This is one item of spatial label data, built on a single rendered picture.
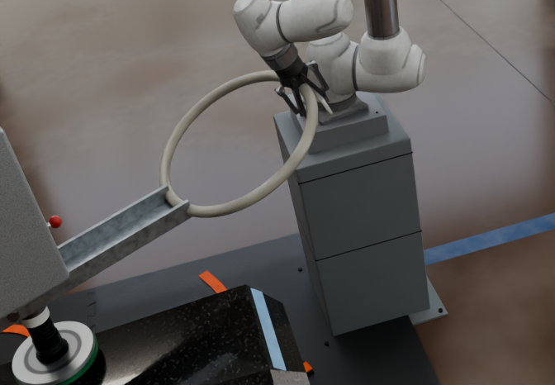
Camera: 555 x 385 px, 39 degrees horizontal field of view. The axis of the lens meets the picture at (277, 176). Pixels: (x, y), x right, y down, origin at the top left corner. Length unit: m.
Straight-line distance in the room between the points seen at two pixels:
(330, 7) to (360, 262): 1.26
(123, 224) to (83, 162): 2.58
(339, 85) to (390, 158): 0.30
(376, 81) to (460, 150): 1.51
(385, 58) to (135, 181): 2.14
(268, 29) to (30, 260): 0.77
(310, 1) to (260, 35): 0.16
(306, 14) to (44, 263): 0.83
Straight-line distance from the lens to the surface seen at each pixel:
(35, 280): 1.88
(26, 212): 1.80
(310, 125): 2.00
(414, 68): 2.53
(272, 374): 1.96
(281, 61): 2.02
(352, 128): 2.65
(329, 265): 2.86
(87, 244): 2.09
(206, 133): 4.56
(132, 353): 2.12
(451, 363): 2.97
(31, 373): 2.12
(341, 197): 2.70
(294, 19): 1.90
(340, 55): 2.57
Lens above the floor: 2.22
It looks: 34 degrees down
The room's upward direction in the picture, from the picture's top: 13 degrees counter-clockwise
